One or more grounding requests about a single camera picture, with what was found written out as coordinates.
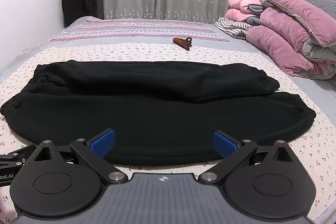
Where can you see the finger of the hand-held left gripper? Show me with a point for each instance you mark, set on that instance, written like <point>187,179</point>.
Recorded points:
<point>18,154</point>

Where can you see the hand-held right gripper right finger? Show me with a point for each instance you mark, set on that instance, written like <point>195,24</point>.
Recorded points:
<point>225,144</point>

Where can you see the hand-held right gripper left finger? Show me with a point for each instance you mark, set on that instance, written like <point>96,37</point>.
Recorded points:
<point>101,144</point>

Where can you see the black pants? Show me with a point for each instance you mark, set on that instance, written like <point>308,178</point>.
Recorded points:
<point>157,108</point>

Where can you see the cherry print bed sheet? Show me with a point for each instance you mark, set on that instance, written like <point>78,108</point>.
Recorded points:
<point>236,56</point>

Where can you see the grey bed sheet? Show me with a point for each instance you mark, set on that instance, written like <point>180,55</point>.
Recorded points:
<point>265,53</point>

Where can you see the brown hair claw clip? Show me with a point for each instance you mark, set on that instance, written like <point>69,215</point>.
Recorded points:
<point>181,42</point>

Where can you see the striped folded cloth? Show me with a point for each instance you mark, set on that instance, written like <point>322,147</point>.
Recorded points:
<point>231,26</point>

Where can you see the pink striped blanket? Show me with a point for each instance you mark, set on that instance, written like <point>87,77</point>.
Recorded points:
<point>144,29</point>

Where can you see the grey folded garment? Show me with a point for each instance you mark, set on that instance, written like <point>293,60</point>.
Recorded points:
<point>254,14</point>

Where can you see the pink and grey quilt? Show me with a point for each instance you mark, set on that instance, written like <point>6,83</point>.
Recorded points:
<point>283,22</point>

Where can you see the pink fleece garment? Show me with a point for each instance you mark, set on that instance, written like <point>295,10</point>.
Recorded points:
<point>237,5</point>

